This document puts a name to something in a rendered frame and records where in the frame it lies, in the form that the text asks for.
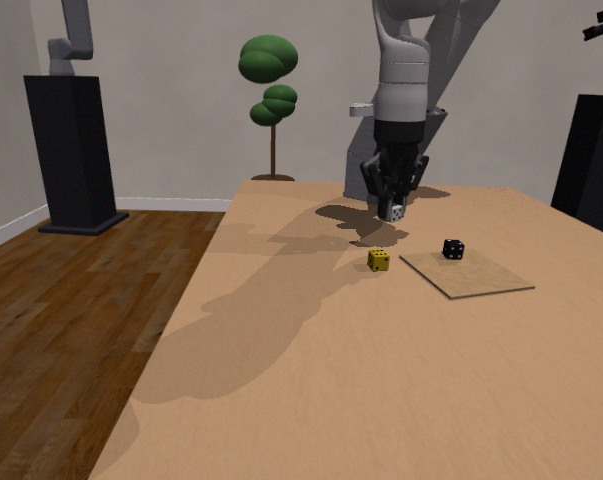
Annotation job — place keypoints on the yellow die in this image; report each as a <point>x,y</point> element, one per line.
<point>378,260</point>

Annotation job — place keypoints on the white die with black pips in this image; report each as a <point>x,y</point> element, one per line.
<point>396,213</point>

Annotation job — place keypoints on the translucent tan mat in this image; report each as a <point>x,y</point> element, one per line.
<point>473,275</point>

